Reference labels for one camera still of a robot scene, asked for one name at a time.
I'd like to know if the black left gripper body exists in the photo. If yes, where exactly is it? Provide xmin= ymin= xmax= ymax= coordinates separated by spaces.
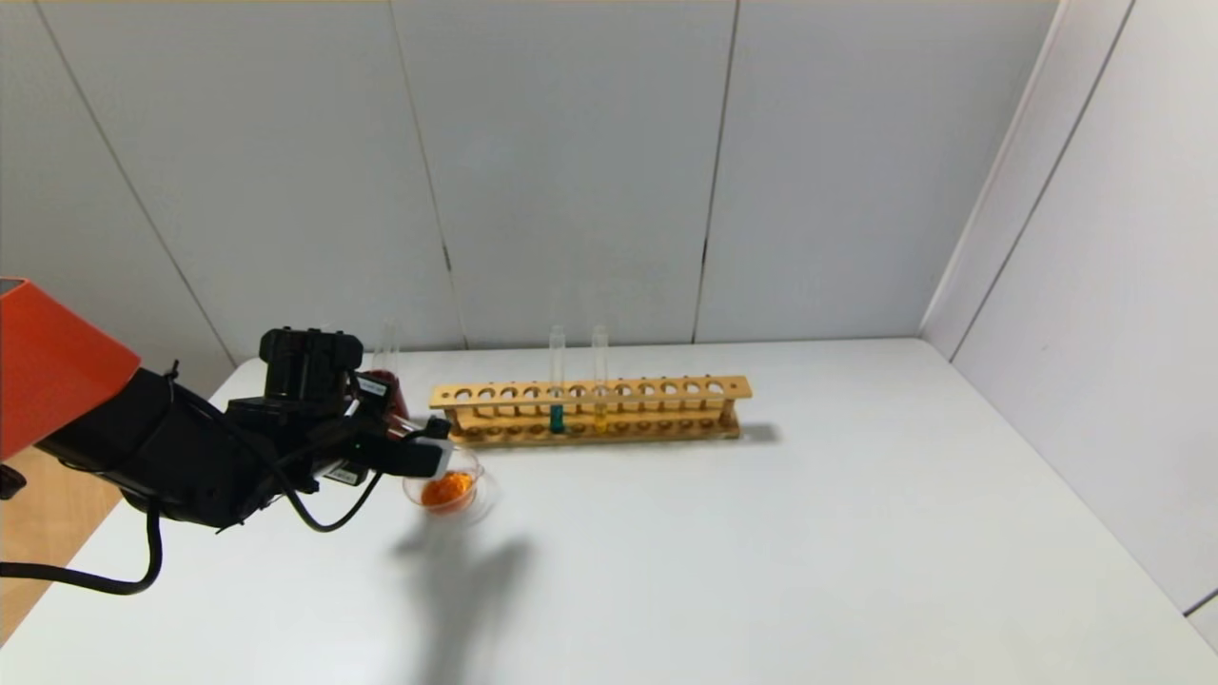
xmin=324 ymin=372 xmax=393 ymax=487

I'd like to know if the clear glass petri dish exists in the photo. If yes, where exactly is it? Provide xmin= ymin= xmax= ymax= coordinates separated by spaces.
xmin=403 ymin=447 xmax=501 ymax=526

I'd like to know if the dark red cup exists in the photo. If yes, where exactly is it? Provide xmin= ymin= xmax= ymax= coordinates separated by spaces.
xmin=366 ymin=370 xmax=411 ymax=421

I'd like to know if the teal pigment test tube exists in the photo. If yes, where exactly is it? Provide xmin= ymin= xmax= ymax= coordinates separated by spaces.
xmin=549 ymin=325 xmax=567 ymax=436

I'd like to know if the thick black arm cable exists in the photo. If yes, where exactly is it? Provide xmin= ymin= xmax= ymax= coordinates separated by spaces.
xmin=0 ymin=504 xmax=164 ymax=597

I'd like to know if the wooden test tube rack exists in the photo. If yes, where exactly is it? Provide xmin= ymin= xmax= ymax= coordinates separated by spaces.
xmin=429 ymin=376 xmax=753 ymax=448

